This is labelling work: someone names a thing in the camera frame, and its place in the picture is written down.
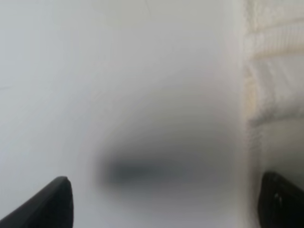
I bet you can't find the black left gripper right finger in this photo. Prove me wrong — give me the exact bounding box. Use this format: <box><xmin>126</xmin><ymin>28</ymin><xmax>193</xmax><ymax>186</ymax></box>
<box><xmin>257</xmin><ymin>171</ymin><xmax>304</xmax><ymax>228</ymax></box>

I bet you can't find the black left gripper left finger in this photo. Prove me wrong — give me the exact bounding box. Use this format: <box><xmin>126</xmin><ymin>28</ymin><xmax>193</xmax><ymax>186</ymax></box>
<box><xmin>0</xmin><ymin>176</ymin><xmax>74</xmax><ymax>228</ymax></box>

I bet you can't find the cream white embossed towel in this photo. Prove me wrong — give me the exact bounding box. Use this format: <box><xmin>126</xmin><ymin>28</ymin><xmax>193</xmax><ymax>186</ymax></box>
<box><xmin>242</xmin><ymin>0</ymin><xmax>304</xmax><ymax>228</ymax></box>

